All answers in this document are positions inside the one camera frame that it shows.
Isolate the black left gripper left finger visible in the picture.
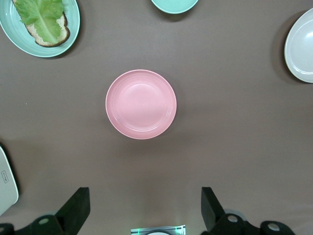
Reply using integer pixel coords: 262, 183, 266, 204
0, 187, 90, 235

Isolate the pink plate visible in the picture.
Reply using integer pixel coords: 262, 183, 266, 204
105, 69, 178, 140

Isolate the toasted bread slice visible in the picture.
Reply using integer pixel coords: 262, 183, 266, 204
13, 0, 71, 47

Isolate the green bowl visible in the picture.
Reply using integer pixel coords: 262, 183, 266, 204
150, 0, 199, 14

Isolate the beige plate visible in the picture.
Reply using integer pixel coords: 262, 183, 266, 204
284, 7, 313, 84

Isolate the cream toaster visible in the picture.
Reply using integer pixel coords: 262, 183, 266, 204
0, 145, 20, 216

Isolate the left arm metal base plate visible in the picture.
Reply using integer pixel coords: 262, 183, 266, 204
130, 224, 187, 235

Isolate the green plate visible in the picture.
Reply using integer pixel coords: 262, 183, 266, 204
0, 0, 81, 58

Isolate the green lettuce leaf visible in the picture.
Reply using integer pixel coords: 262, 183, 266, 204
12, 0, 65, 44

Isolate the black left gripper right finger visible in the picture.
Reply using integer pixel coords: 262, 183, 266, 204
201, 187, 295, 235

